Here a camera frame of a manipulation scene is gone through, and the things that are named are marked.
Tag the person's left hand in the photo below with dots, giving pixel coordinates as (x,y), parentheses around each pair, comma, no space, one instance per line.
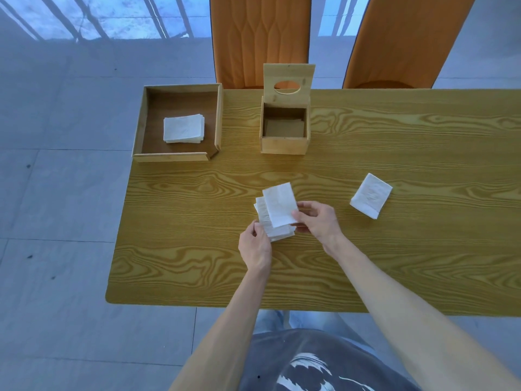
(255,250)

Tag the person's right hand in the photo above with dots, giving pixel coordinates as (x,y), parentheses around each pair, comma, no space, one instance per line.
(322,224)

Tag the person's right thumb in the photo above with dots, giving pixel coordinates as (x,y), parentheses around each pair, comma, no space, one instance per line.
(303,218)

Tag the person's left thumb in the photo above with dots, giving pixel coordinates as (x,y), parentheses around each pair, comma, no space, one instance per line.
(259,230)

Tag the stack of white napkins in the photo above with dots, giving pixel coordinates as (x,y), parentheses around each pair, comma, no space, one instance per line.
(183,128)
(272,225)

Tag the white napkin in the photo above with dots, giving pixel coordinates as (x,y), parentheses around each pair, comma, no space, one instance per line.
(281,203)
(371,195)

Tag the person's right forearm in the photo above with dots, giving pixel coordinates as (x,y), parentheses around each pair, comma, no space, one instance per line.
(411,317)

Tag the person's left forearm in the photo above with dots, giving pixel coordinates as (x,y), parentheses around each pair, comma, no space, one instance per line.
(226,333)

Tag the light blue jeans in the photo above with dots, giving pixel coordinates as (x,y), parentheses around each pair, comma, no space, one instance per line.
(285,321)

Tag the wooden tissue box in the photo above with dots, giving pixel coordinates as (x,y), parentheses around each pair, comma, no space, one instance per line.
(285,113)

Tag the wooden tray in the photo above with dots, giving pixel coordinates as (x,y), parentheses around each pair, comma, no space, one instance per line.
(179,122)

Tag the grey printed shirt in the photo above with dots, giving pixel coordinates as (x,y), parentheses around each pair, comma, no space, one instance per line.
(313,362)

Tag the orange upholstered chair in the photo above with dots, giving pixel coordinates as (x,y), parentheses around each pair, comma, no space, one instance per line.
(260,38)
(401,40)

